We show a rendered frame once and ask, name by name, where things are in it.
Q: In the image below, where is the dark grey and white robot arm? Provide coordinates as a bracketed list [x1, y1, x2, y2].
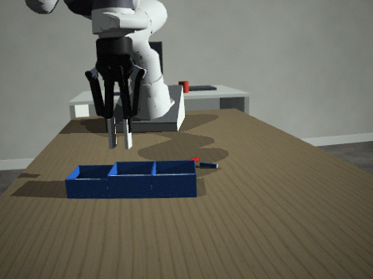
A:
[25, 0, 175, 120]

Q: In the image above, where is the blue aaa battery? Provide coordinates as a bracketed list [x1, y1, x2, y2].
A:
[199, 162, 218, 168]

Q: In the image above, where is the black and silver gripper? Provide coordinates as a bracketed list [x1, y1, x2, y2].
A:
[85, 36, 147, 149]

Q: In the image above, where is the blue three-compartment bin rack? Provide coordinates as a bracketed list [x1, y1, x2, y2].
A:
[65, 160, 197, 199]

